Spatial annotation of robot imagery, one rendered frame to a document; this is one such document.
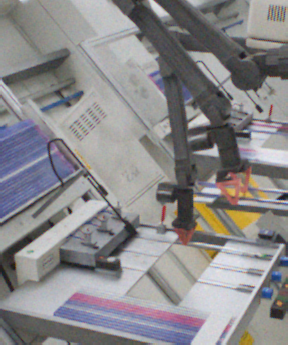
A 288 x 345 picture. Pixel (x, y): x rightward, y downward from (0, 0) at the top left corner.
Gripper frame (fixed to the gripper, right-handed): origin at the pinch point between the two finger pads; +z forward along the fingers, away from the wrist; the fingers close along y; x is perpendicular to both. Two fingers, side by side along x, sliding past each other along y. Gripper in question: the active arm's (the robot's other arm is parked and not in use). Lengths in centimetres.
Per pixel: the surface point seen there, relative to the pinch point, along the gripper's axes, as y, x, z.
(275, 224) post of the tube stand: -32.8, 23.8, 3.0
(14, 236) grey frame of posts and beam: 38, -43, -12
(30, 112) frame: -11, -67, -37
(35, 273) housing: 41, -34, -2
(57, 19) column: -273, -220, -32
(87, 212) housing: 3.5, -36.8, -6.9
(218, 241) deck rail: -8.1, 9.5, 1.6
